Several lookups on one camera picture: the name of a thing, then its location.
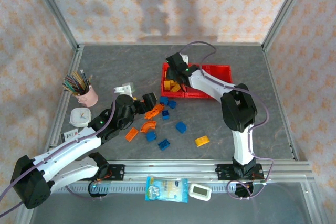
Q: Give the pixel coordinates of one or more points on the orange long ladder lego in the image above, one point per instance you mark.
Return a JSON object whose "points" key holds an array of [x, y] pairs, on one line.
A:
{"points": [[155, 111]]}

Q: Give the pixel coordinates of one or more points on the blue lego brick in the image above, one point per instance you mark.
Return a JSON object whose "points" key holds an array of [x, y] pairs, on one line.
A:
{"points": [[172, 104], [151, 136], [164, 100], [164, 144], [165, 115], [181, 127]]}

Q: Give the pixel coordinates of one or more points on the orange arch lego piece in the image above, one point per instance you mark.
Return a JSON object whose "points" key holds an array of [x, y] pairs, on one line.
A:
{"points": [[148, 124]]}

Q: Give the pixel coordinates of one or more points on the orange rectangular lego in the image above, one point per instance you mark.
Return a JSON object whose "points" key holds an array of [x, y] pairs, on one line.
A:
{"points": [[131, 133]]}

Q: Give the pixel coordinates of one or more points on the yellow rounded lego brick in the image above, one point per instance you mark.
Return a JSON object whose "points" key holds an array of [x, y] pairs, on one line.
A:
{"points": [[202, 140]]}

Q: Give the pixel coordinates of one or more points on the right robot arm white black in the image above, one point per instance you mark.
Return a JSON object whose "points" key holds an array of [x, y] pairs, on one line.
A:
{"points": [[210, 86]]}

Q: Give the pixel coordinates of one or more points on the pink pencil cup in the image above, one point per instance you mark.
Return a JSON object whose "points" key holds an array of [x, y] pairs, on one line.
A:
{"points": [[89, 98]]}

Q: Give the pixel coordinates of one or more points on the grey colored pencil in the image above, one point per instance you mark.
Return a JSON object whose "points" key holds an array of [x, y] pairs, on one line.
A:
{"points": [[89, 81]]}

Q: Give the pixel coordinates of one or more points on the blue colored pencil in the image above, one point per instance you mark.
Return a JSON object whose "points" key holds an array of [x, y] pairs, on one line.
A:
{"points": [[84, 78]]}

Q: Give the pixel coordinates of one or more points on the green colored pencil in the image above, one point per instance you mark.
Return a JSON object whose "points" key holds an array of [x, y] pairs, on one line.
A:
{"points": [[69, 86]]}

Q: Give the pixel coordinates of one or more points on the black white label card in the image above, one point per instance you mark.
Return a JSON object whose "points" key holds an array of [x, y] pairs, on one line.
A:
{"points": [[69, 135]]}

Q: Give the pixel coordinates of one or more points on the blue snack packet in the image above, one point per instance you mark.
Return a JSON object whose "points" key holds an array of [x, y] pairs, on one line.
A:
{"points": [[166, 188]]}

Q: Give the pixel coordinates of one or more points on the white digital timer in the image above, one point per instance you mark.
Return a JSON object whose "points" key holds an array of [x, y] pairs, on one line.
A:
{"points": [[199, 192]]}

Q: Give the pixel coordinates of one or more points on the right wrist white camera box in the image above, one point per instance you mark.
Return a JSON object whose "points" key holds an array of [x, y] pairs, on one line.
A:
{"points": [[185, 58]]}

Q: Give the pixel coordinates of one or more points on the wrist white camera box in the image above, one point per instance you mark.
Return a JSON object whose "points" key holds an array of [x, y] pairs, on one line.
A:
{"points": [[124, 89], [185, 58]]}

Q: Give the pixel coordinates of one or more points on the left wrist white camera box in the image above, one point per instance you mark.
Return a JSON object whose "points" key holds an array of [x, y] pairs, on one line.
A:
{"points": [[124, 89]]}

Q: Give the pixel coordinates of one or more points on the aluminium table edge rail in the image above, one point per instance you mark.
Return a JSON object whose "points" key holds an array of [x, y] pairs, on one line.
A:
{"points": [[131, 44], [273, 77], [75, 64]]}

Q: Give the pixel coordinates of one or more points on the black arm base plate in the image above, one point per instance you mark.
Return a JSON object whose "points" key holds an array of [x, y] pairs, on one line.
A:
{"points": [[223, 171], [116, 172]]}

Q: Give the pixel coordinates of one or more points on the aluminium mounting rail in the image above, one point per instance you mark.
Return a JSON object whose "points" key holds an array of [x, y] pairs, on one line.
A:
{"points": [[170, 169]]}

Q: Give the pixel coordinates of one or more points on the aluminium frame post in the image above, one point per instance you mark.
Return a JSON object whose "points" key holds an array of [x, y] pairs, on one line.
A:
{"points": [[284, 11], [56, 11]]}

